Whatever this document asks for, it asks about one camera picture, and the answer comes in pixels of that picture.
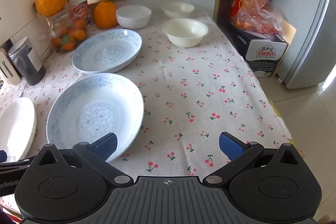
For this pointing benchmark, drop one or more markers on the bright white bowl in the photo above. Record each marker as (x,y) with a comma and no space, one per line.
(134,16)

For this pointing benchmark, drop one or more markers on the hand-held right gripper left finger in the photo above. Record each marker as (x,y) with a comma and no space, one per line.
(107,145)

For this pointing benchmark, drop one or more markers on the blue patterned plate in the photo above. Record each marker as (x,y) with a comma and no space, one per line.
(105,53)
(92,113)

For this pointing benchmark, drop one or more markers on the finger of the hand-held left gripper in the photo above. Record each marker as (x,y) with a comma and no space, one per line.
(13,163)

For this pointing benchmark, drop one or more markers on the white remote control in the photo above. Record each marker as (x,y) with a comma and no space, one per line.
(8,69)

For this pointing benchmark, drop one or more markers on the white kitchen appliance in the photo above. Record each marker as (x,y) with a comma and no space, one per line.
(18,16)

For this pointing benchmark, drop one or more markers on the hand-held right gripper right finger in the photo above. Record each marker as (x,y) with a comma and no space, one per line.
(231,146)

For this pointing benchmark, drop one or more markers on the dark cardboard box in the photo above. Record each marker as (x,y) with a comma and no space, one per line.
(265,56)

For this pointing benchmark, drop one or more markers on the grey refrigerator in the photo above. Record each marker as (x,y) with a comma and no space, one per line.
(309,29)

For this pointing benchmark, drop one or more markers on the cherry print tablecloth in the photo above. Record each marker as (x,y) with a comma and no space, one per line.
(197,87)

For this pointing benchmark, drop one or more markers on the clear jar with dark contents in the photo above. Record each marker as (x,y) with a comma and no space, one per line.
(26,64)

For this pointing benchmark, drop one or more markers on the red patterned paper cup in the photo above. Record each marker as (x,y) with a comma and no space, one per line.
(81,12)

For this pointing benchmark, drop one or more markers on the plastic bag of oranges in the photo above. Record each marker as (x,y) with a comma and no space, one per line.
(254,16)

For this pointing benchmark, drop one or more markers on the cream bowl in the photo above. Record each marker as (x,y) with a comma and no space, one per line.
(185,32)
(178,10)

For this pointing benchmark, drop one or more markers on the plain white plate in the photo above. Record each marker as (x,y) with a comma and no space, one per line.
(15,127)

